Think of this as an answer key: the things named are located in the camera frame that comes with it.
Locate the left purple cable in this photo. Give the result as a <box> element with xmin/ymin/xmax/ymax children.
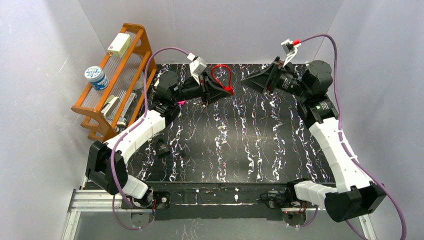
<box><xmin>110</xmin><ymin>46</ymin><xmax>193</xmax><ymax>231</ymax></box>

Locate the black padlock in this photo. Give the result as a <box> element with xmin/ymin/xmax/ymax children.
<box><xmin>156</xmin><ymin>138</ymin><xmax>171</xmax><ymax>158</ymax></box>

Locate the blue white round jar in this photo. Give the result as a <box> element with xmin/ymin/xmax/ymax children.
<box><xmin>84</xmin><ymin>66</ymin><xmax>109</xmax><ymax>91</ymax></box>

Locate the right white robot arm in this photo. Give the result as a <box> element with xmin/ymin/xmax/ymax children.
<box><xmin>241</xmin><ymin>57</ymin><xmax>386</xmax><ymax>223</ymax></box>

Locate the purple cable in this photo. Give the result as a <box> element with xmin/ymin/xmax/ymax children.
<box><xmin>299</xmin><ymin>33</ymin><xmax>408</xmax><ymax>240</ymax></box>
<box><xmin>110</xmin><ymin>46</ymin><xmax>193</xmax><ymax>231</ymax></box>

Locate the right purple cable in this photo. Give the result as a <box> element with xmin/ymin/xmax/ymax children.
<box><xmin>299</xmin><ymin>33</ymin><xmax>408</xmax><ymax>240</ymax></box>

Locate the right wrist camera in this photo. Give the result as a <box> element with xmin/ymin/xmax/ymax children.
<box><xmin>281</xmin><ymin>39</ymin><xmax>301</xmax><ymax>67</ymax></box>

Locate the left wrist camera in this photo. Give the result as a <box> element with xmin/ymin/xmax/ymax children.
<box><xmin>187</xmin><ymin>52</ymin><xmax>207</xmax><ymax>86</ymax></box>

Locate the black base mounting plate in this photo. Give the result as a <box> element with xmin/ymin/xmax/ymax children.
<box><xmin>129</xmin><ymin>186</ymin><xmax>316</xmax><ymax>224</ymax></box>

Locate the clear glass bowl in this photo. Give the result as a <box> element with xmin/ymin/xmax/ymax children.
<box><xmin>133</xmin><ymin>72</ymin><xmax>145</xmax><ymax>90</ymax></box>

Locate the white stapler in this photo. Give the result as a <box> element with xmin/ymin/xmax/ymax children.
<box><xmin>100</xmin><ymin>95</ymin><xmax>120</xmax><ymax>118</ymax></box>

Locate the red cable padlock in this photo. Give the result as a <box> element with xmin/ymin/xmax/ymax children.
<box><xmin>210</xmin><ymin>64</ymin><xmax>235</xmax><ymax>97</ymax></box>

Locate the orange wooden shelf rack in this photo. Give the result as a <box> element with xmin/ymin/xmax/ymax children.
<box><xmin>71</xmin><ymin>23</ymin><xmax>158</xmax><ymax>142</ymax></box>

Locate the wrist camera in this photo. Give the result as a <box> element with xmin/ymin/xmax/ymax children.
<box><xmin>187</xmin><ymin>52</ymin><xmax>207</xmax><ymax>86</ymax></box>
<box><xmin>281</xmin><ymin>39</ymin><xmax>301</xmax><ymax>67</ymax></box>

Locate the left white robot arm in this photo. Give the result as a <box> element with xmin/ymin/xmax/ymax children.
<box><xmin>85</xmin><ymin>71</ymin><xmax>234</xmax><ymax>207</ymax></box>

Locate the white green box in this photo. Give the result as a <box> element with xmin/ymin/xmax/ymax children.
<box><xmin>107</xmin><ymin>33</ymin><xmax>132</xmax><ymax>58</ymax></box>

